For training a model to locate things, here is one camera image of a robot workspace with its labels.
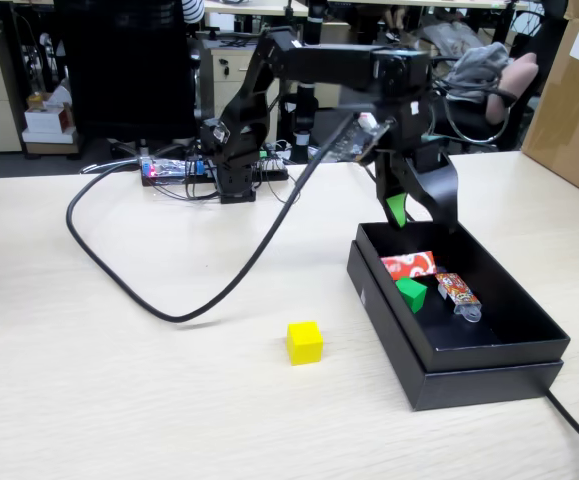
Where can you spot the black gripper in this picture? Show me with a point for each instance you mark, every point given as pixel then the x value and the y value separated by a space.
pixel 426 157

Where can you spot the red white printed carton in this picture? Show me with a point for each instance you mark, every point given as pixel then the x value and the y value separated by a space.
pixel 409 265

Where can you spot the green wooden cube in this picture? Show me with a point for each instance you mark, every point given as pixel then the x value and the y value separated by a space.
pixel 411 295

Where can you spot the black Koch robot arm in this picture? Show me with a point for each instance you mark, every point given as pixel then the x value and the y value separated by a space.
pixel 329 62

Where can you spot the large brown cardboard box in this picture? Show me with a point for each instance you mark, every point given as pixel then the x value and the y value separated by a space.
pixel 569 115

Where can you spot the black cardboard box tray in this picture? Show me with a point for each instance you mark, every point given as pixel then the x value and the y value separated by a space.
pixel 499 357

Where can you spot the black open box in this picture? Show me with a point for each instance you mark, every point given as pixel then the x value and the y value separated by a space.
pixel 489 387

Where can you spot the black office chair with armrests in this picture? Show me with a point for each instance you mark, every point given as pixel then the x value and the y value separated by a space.
pixel 469 120

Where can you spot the black pole white bands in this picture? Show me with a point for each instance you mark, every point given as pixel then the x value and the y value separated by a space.
pixel 306 115

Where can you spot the pink cushion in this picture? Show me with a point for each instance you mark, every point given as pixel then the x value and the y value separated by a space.
pixel 511 85

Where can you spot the grey garment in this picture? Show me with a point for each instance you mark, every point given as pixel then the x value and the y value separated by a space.
pixel 479 62

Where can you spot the yellow wooden cube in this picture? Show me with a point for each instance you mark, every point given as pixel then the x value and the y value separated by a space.
pixel 305 345

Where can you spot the controller board red LED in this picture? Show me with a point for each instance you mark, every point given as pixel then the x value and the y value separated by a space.
pixel 169 167

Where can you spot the striped sleeve person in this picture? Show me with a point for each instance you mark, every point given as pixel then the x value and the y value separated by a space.
pixel 193 10

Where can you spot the black mesh office chair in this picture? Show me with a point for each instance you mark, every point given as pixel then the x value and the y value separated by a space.
pixel 119 65

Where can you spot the white flat carton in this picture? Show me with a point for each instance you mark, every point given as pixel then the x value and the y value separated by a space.
pixel 49 137

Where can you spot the white carton brown flap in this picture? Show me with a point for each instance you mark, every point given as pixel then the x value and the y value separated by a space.
pixel 44 117

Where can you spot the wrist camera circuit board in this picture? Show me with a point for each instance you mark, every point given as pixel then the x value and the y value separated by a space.
pixel 356 142

